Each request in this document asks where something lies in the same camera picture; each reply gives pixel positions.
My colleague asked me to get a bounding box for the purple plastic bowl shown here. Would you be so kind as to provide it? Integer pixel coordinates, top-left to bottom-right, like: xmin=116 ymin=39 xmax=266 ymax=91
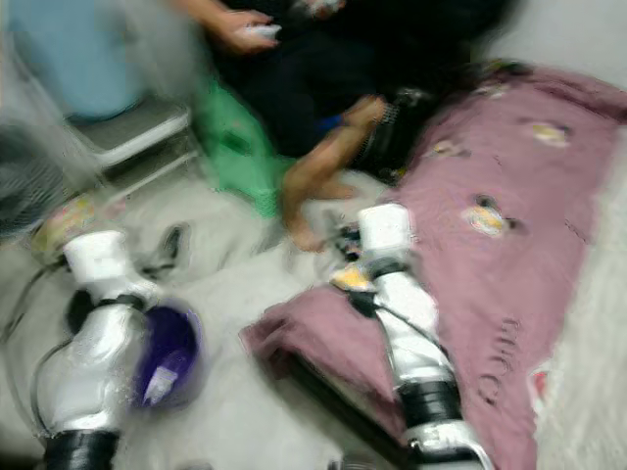
xmin=129 ymin=300 xmax=205 ymax=410

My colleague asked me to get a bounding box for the colourful printed packet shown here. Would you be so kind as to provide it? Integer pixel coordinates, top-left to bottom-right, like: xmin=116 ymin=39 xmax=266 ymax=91
xmin=31 ymin=194 xmax=104 ymax=258

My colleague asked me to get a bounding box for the green plastic stool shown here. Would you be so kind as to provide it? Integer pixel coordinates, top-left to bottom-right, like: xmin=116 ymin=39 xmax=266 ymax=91
xmin=194 ymin=78 xmax=305 ymax=218

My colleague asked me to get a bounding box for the grey white step platform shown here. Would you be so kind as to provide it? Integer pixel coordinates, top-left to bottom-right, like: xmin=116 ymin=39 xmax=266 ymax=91
xmin=73 ymin=103 xmax=202 ymax=197

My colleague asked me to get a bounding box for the black bag with white print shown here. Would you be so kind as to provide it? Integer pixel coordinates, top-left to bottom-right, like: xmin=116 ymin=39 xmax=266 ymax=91
xmin=358 ymin=86 xmax=437 ymax=177

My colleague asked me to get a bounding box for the purple Mickey print blanket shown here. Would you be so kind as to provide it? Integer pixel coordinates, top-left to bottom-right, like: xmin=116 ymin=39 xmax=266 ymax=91
xmin=243 ymin=64 xmax=627 ymax=470

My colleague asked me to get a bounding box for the person in black shorts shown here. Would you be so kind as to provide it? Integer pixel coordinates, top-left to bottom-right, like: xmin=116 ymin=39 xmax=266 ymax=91
xmin=171 ymin=0 xmax=520 ymax=251

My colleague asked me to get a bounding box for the small white handheld device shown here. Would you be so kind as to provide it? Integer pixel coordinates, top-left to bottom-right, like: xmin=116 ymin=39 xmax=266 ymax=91
xmin=245 ymin=23 xmax=283 ymax=42

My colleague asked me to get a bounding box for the white quilted mattress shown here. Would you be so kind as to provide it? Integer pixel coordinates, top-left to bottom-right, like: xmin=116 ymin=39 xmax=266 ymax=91
xmin=534 ymin=127 xmax=627 ymax=470

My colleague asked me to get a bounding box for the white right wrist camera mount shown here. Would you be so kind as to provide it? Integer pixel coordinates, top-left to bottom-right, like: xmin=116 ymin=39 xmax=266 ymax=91
xmin=358 ymin=203 xmax=414 ymax=263

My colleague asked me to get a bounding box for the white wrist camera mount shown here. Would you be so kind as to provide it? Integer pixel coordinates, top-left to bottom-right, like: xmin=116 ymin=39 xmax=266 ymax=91
xmin=63 ymin=230 xmax=148 ymax=303
xmin=358 ymin=203 xmax=414 ymax=263

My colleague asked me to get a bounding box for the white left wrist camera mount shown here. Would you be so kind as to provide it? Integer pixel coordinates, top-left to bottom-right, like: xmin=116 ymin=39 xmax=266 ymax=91
xmin=63 ymin=230 xmax=148 ymax=303

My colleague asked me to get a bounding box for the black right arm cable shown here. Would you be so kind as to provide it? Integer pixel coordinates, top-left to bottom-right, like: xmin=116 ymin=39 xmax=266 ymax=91
xmin=348 ymin=289 xmax=452 ymax=358

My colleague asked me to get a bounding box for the black pedestal fan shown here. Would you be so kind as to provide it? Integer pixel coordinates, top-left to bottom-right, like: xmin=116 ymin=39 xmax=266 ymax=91
xmin=0 ymin=122 xmax=104 ymax=339

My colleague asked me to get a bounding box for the dark bed frame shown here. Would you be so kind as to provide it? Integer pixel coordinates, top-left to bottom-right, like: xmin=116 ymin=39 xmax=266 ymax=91
xmin=279 ymin=352 xmax=417 ymax=470

